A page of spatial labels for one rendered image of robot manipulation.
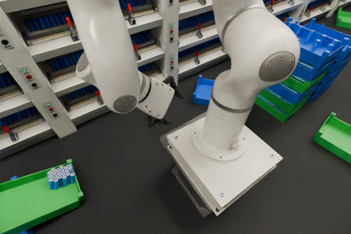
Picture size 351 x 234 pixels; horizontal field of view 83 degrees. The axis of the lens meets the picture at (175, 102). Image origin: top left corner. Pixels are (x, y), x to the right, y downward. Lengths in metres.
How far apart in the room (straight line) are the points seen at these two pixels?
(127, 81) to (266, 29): 0.26
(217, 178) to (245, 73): 0.35
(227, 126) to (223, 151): 0.12
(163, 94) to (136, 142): 0.60
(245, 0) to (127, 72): 0.28
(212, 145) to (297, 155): 0.66
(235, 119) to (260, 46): 0.25
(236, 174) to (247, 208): 0.38
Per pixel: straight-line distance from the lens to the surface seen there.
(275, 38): 0.39
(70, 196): 1.07
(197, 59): 1.42
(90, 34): 0.37
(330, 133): 1.43
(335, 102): 1.66
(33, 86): 1.04
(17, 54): 0.97
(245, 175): 0.66
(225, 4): 0.47
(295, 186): 1.14
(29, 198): 1.10
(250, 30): 0.41
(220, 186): 0.62
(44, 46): 0.99
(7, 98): 1.13
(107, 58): 0.36
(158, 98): 0.55
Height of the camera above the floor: 0.94
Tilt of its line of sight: 47 degrees down
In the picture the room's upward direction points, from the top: straight up
